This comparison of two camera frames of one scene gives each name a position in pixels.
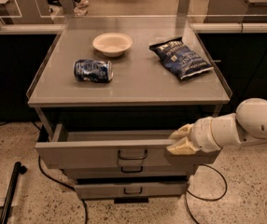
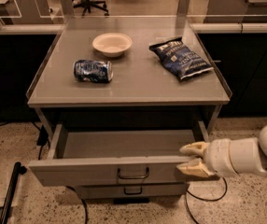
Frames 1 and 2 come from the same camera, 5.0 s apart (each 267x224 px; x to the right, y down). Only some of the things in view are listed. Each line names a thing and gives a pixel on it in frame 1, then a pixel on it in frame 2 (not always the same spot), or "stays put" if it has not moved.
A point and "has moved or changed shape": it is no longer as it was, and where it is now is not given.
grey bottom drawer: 132,190 stays put
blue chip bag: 178,58 stays put
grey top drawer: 118,147 has moved or changed shape
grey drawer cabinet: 109,93 stays put
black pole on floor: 19,170 stays put
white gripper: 204,134 -> 217,157
